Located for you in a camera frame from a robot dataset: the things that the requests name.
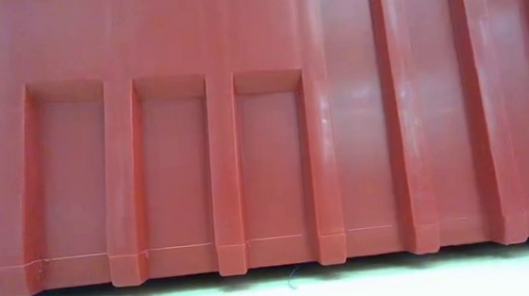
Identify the red plastic bin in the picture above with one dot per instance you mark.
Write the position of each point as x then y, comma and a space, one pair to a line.
262, 120

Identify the thin dark thread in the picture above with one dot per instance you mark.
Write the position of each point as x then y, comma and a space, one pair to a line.
293, 278

